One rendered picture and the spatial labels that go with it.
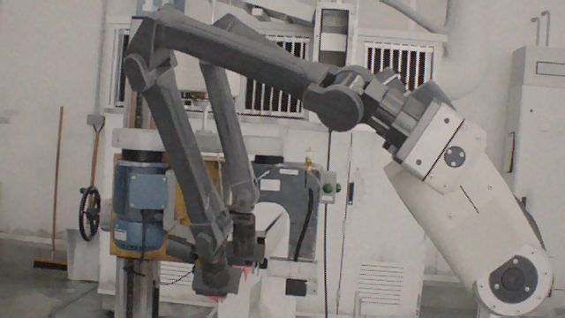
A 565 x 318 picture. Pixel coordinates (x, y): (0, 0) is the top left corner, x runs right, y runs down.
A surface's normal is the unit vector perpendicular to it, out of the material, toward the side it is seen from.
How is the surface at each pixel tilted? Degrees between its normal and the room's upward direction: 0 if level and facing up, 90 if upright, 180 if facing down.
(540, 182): 90
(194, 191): 115
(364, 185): 90
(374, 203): 90
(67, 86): 90
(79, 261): 76
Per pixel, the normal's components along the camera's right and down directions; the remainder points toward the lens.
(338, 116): -0.39, 0.49
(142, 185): 0.32, 0.07
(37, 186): -0.11, 0.04
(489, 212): 0.23, 0.48
